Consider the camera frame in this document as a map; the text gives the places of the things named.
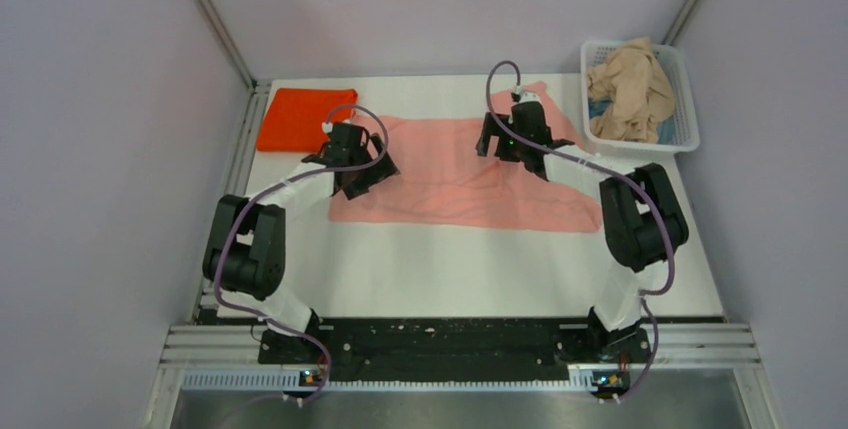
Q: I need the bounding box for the pink t shirt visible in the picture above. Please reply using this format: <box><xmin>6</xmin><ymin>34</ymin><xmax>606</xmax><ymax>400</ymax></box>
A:
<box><xmin>328</xmin><ymin>115</ymin><xmax>602</xmax><ymax>233</ymax></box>

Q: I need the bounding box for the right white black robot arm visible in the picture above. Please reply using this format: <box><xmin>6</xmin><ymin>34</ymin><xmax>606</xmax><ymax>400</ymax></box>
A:
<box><xmin>475</xmin><ymin>95</ymin><xmax>689</xmax><ymax>361</ymax></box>

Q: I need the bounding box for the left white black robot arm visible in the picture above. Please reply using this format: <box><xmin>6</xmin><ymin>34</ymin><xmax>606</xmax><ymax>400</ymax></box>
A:
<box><xmin>202</xmin><ymin>120</ymin><xmax>399</xmax><ymax>363</ymax></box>

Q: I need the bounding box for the folded orange t shirt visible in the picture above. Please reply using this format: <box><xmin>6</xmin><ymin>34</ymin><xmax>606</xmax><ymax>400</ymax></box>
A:
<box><xmin>256</xmin><ymin>88</ymin><xmax>358</xmax><ymax>153</ymax></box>

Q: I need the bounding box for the blue garment in basket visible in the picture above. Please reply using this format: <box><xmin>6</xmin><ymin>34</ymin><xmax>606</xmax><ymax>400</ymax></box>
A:
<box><xmin>587</xmin><ymin>98</ymin><xmax>612</xmax><ymax>120</ymax></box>

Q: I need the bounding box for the beige crumpled t shirt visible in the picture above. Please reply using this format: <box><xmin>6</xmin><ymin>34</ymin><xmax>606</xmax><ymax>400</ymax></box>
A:
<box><xmin>586</xmin><ymin>36</ymin><xmax>676</xmax><ymax>144</ymax></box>

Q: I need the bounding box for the white plastic basket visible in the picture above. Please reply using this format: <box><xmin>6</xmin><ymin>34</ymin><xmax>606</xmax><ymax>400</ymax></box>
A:
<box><xmin>580</xmin><ymin>41</ymin><xmax>700</xmax><ymax>157</ymax></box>

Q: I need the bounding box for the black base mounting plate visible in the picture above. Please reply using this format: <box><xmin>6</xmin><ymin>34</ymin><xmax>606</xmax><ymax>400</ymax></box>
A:
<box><xmin>258</xmin><ymin>317</ymin><xmax>652</xmax><ymax>383</ymax></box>

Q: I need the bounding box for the left controller board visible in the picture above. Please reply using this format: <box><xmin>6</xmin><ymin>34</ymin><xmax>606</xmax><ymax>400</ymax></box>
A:
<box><xmin>298</xmin><ymin>369</ymin><xmax>326</xmax><ymax>387</ymax></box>

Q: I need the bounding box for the controller board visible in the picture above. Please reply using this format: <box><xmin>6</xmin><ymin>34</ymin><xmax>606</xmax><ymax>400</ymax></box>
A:
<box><xmin>593</xmin><ymin>372</ymin><xmax>629</xmax><ymax>391</ymax></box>
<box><xmin>298</xmin><ymin>369</ymin><xmax>326</xmax><ymax>387</ymax></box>

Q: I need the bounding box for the right controller board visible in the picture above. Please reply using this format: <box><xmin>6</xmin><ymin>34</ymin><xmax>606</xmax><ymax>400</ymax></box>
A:
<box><xmin>593</xmin><ymin>372</ymin><xmax>629</xmax><ymax>391</ymax></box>

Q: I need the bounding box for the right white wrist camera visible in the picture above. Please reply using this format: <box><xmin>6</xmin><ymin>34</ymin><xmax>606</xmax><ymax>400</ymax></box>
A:
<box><xmin>510</xmin><ymin>85</ymin><xmax>540</xmax><ymax>105</ymax></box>

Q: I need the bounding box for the left aluminium frame rail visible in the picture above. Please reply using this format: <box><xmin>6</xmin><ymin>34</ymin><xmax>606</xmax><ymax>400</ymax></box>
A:
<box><xmin>192</xmin><ymin>80</ymin><xmax>271</xmax><ymax>323</ymax></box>

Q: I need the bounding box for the aluminium frame rail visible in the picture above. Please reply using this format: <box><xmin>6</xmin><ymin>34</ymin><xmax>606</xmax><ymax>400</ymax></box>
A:
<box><xmin>160</xmin><ymin>318</ymin><xmax>760</xmax><ymax>397</ymax></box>
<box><xmin>192</xmin><ymin>80</ymin><xmax>271</xmax><ymax>323</ymax></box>

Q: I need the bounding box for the left corner aluminium post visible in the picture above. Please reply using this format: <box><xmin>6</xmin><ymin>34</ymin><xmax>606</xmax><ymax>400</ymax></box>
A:
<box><xmin>194</xmin><ymin>0</ymin><xmax>257</xmax><ymax>91</ymax></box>

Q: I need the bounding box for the aluminium frame rail front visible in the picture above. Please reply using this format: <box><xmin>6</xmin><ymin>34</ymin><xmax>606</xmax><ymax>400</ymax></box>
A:
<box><xmin>160</xmin><ymin>318</ymin><xmax>760</xmax><ymax>397</ymax></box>

